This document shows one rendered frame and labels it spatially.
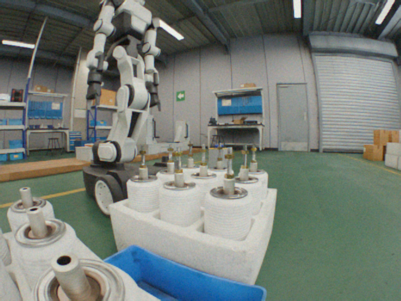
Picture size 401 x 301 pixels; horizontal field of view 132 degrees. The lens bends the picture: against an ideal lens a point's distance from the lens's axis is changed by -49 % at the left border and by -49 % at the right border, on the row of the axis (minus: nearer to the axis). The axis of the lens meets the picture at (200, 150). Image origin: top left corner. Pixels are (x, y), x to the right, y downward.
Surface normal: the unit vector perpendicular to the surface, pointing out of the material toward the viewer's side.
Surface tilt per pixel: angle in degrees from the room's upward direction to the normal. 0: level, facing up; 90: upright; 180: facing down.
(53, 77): 90
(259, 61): 90
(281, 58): 90
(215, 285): 88
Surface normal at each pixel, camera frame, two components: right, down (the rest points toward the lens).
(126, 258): 0.89, -0.01
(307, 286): 0.00, -1.00
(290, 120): -0.47, 0.06
